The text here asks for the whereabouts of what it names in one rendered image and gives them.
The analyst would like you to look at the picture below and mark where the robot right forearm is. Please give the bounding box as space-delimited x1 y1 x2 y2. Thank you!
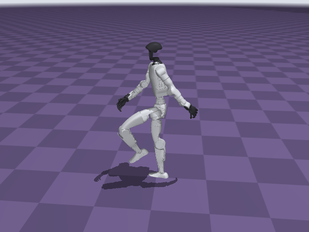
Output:
128 84 143 100

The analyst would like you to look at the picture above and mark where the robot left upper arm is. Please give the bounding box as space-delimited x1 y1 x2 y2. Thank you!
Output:
155 66 175 96

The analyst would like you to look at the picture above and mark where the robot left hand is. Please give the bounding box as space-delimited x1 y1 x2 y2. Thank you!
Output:
184 105 198 119

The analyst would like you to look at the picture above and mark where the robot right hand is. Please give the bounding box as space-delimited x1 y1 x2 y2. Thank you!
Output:
117 94 130 112

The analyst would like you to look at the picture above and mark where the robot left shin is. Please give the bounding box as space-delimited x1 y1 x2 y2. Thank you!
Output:
117 129 142 154

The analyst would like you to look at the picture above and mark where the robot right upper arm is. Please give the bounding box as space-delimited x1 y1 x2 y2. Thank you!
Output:
140 62 152 88

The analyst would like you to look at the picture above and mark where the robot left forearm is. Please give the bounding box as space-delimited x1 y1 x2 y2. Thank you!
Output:
171 87 191 109

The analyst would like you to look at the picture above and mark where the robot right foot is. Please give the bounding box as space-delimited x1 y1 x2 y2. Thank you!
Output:
149 171 169 178

